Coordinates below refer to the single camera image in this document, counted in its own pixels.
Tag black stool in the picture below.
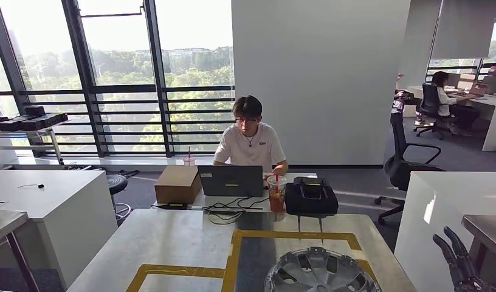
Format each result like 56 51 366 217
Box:
106 173 133 222

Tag steel workbench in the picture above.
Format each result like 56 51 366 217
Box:
66 208 418 292

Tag grey laptop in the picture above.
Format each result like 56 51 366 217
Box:
197 164 265 198

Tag grey roller blind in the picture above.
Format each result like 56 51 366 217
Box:
430 0 496 60

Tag silver wheel hubcap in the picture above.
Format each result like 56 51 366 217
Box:
263 246 383 292

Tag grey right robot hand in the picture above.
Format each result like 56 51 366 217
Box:
432 226 496 292

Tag black equipment boxes row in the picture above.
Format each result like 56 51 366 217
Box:
0 105 69 132

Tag black office chair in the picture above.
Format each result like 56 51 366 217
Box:
373 109 447 227
413 82 455 141

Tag steel table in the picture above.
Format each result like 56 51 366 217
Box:
461 214 496 283
0 209 42 292

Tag brown cardboard box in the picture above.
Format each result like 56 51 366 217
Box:
154 164 203 206

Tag iced tea cup red straw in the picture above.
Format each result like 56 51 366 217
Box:
266 172 288 214

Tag black carry case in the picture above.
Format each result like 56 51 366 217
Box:
284 176 340 217

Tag laptop cables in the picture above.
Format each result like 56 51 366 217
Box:
150 196 270 226

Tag clear plastic cup with straw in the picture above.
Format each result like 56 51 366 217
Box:
182 145 197 167

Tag white side table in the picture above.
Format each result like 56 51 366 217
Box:
0 120 70 167

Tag white desk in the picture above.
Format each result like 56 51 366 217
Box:
408 85 496 152
151 172 319 215
0 169 119 290
393 170 496 292

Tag black window railing frame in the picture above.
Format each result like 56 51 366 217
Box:
0 0 236 159

